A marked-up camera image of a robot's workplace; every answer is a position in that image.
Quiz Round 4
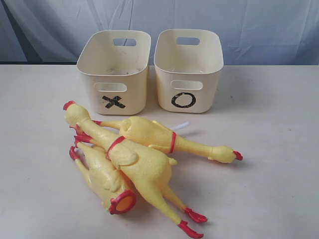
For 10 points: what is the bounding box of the yellow rubber chicken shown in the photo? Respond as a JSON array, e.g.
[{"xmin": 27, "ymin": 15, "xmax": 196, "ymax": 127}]
[
  {"xmin": 63, "ymin": 101, "xmax": 207, "ymax": 239},
  {"xmin": 94, "ymin": 116, "xmax": 243, "ymax": 163}
]

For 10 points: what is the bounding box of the headless yellow rubber chicken body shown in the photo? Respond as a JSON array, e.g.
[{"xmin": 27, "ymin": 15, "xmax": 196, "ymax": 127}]
[{"xmin": 69, "ymin": 135, "xmax": 137, "ymax": 215}]

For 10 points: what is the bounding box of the detached chicken head with tube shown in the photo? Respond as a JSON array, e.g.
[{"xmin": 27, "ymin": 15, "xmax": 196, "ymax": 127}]
[{"xmin": 170, "ymin": 122, "xmax": 190, "ymax": 131}]

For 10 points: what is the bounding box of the cream bin marked O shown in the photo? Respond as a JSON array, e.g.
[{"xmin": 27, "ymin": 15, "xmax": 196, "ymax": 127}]
[{"xmin": 154, "ymin": 29, "xmax": 224, "ymax": 113}]

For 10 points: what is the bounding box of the cream bin marked X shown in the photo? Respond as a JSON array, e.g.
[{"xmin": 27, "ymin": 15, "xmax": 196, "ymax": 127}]
[{"xmin": 77, "ymin": 30, "xmax": 151, "ymax": 115}]

